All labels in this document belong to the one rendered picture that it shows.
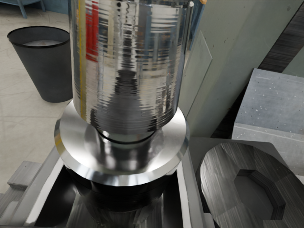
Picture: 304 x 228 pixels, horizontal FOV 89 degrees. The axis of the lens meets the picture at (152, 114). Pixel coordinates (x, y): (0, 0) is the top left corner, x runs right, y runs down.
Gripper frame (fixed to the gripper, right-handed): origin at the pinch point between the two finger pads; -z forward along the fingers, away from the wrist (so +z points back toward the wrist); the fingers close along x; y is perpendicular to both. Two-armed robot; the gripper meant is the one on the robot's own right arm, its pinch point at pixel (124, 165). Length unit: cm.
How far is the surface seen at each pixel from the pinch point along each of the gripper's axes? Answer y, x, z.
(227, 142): 4.5, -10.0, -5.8
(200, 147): 4.5, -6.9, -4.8
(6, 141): 116, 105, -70
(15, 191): 24.6, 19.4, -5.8
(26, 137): 116, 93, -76
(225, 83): 12.7, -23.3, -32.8
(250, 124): 19.8, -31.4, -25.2
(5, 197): 23.2, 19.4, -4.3
